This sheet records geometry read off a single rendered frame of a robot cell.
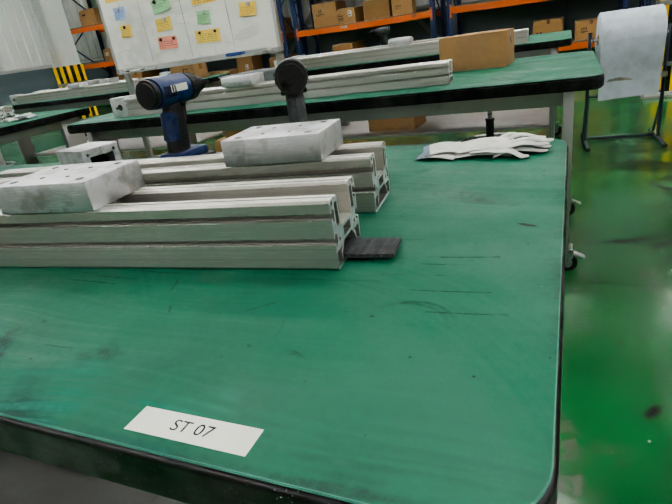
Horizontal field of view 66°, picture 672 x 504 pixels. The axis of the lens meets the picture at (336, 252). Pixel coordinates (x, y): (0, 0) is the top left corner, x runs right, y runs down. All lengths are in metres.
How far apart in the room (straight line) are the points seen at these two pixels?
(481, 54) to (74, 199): 2.10
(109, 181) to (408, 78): 1.60
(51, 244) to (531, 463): 0.69
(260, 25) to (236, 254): 3.27
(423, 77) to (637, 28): 2.16
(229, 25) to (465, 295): 3.57
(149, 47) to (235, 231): 3.84
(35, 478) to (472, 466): 1.18
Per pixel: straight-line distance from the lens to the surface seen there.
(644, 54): 4.11
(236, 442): 0.39
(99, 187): 0.75
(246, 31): 3.91
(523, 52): 3.92
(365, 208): 0.77
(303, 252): 0.60
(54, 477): 1.39
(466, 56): 2.58
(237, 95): 2.49
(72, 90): 6.09
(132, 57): 4.55
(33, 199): 0.80
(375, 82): 2.23
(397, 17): 10.28
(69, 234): 0.79
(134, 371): 0.51
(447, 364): 0.43
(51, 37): 9.51
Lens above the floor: 1.03
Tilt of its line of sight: 23 degrees down
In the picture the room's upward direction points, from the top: 9 degrees counter-clockwise
